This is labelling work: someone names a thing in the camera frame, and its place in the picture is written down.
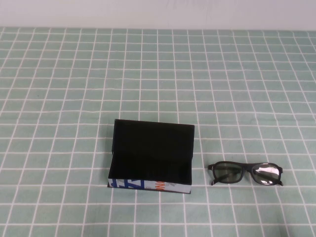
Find black framed glasses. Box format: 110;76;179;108
207;161;284;187

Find green white checked tablecloth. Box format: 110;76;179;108
0;26;316;237

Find black printed glasses case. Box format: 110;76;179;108
108;118;196;196

